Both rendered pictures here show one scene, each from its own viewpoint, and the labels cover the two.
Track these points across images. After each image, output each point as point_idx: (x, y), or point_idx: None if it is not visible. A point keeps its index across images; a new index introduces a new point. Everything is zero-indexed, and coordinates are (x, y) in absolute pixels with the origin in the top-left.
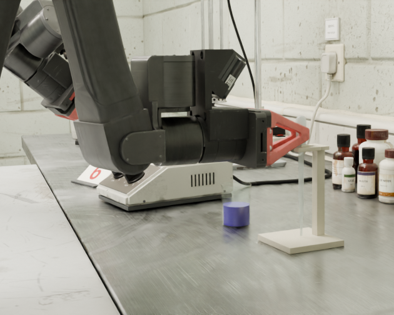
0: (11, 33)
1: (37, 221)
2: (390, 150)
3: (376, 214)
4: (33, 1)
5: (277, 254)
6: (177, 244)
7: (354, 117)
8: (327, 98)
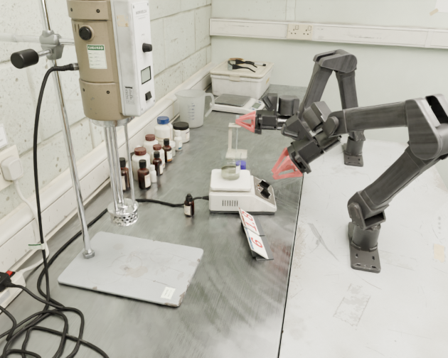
0: (338, 88)
1: (315, 198)
2: (159, 145)
3: (183, 161)
4: (325, 102)
5: (250, 152)
6: (272, 165)
7: (61, 184)
8: (2, 207)
